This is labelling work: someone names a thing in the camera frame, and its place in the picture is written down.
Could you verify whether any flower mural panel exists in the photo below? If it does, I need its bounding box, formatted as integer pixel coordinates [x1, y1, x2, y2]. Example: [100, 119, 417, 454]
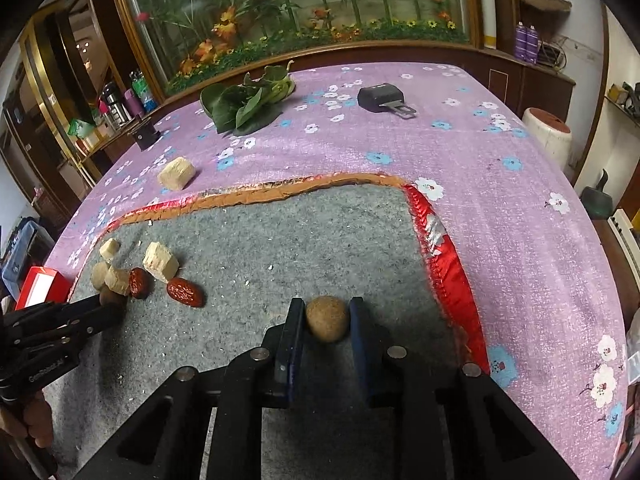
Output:
[122, 0, 470, 96]

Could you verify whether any small black cylinder mount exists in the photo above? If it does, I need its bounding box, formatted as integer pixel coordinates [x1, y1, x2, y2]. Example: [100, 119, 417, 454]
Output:
[130, 119, 160, 152]

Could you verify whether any red jujube date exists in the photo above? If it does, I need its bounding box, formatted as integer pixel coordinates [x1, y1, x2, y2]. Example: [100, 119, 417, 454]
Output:
[128, 268, 150, 299]
[166, 278, 205, 308]

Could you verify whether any brown round fruit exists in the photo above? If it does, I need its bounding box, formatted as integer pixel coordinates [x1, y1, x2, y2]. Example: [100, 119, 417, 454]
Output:
[99, 285, 127, 309]

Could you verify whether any grey felt mat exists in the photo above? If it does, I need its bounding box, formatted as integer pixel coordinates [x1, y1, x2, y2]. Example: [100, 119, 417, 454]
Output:
[46, 184, 462, 479]

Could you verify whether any white ceramic stool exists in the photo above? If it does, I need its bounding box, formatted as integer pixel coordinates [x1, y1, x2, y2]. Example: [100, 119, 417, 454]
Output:
[523, 107, 573, 171]

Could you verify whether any beige cake far left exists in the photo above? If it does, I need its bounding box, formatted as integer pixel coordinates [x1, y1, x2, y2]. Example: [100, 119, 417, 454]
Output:
[99, 238, 120, 263]

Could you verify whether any black seatbelt buckle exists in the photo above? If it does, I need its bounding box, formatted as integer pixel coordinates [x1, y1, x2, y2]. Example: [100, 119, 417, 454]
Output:
[357, 82, 418, 119]

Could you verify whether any person's left hand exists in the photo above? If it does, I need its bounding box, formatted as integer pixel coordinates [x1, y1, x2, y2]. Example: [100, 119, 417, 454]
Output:
[1, 391, 53, 448]

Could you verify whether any red white shallow box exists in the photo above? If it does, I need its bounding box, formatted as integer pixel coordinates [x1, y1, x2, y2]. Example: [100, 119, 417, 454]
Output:
[16, 266, 72, 310]

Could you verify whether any purple floral tablecloth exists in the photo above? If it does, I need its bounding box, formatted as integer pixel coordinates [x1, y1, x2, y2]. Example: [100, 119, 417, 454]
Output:
[50, 63, 627, 479]

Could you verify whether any beige cake on tablecloth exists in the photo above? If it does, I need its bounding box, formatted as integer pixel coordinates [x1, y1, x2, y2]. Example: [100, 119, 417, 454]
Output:
[157, 157, 196, 191]

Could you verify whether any brown round longan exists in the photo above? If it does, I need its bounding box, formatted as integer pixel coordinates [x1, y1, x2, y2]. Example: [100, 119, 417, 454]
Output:
[306, 296, 350, 344]

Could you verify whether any beige cake piece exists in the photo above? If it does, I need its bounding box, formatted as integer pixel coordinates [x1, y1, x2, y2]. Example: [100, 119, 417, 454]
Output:
[142, 242, 180, 283]

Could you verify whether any green leafy vegetable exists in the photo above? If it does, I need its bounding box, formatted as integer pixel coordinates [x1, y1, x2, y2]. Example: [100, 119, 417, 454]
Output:
[200, 61, 296, 136]

